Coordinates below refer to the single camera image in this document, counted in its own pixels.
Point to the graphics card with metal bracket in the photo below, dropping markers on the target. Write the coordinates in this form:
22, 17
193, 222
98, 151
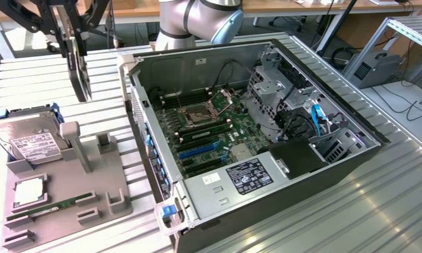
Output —
78, 79

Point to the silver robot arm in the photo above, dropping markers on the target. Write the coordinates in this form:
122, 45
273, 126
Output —
183, 21

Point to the thin locking lever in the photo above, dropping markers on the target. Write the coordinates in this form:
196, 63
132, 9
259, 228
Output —
179, 100

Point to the silver hard disk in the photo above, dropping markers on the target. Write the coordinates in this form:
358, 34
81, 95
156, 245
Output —
28, 137

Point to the CPU socket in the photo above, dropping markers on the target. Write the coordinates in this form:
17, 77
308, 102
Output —
197, 116

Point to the open metal socket cover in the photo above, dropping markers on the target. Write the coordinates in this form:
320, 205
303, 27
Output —
219, 101

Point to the installed green RAM stick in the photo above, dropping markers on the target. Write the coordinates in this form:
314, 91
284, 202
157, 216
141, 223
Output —
203, 134

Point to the black expansion slot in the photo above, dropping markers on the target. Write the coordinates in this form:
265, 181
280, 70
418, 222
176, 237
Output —
196, 143
203, 164

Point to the metal drive cage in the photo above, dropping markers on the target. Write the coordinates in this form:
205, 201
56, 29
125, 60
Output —
267, 87

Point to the blue expansion slot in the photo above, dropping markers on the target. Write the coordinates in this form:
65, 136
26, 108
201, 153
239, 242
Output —
196, 152

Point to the green motherboard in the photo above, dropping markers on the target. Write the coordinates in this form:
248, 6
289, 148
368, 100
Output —
245, 124

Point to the black chair base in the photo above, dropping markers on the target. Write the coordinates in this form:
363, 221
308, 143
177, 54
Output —
296, 19

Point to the grey parts rack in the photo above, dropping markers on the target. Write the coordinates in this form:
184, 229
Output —
73, 189

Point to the wooden desk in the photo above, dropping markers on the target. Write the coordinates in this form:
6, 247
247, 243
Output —
301, 8

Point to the silver CPU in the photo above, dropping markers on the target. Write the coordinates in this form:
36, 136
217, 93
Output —
29, 191

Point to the silver chipset heat sink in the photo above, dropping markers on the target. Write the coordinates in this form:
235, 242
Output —
240, 150

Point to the loose green RAM stick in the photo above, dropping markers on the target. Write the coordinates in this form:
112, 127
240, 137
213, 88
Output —
66, 203

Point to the black power connector bundle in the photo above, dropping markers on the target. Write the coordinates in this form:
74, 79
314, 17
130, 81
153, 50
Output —
295, 121

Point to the black slanted pole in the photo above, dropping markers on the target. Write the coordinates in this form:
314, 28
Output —
336, 26

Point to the grey power supply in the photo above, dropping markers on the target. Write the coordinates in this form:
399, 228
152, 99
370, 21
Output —
211, 195

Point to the blue case latch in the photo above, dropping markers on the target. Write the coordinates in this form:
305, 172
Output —
168, 212

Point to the black plastic shroud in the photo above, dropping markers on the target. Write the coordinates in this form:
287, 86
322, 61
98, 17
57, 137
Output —
295, 158

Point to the open black PC case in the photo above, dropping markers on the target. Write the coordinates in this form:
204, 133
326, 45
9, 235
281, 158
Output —
260, 208

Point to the metal disk bay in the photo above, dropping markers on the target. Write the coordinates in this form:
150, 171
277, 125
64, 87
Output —
336, 147

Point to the grey computer tower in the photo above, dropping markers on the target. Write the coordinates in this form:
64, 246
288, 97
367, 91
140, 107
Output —
379, 69

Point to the aluminium profile frame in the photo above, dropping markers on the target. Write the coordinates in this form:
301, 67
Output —
411, 27

